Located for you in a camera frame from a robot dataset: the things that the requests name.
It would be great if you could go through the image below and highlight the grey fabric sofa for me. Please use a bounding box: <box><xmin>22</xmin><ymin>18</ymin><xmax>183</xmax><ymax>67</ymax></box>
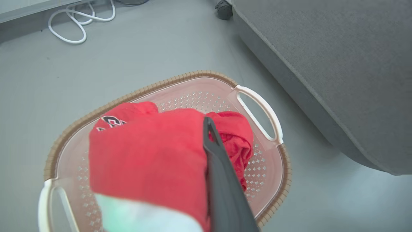
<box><xmin>232</xmin><ymin>0</ymin><xmax>412</xmax><ymax>176</ymax></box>

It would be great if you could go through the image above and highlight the white coiled cable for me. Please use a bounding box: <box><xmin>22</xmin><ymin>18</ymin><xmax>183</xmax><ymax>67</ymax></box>
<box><xmin>48</xmin><ymin>0</ymin><xmax>116</xmax><ymax>44</ymax></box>

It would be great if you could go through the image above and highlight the black caster wheel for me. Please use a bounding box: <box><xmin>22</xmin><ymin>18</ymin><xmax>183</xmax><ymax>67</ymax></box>
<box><xmin>215</xmin><ymin>0</ymin><xmax>233</xmax><ymax>20</ymax></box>

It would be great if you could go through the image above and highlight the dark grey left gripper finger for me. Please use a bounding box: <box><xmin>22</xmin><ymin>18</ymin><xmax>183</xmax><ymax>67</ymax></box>
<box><xmin>203</xmin><ymin>116</ymin><xmax>260</xmax><ymax>232</ymax></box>

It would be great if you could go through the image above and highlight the red garment with white trim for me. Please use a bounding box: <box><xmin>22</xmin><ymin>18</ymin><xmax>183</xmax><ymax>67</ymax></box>
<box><xmin>89</xmin><ymin>101</ymin><xmax>254</xmax><ymax>232</ymax></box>

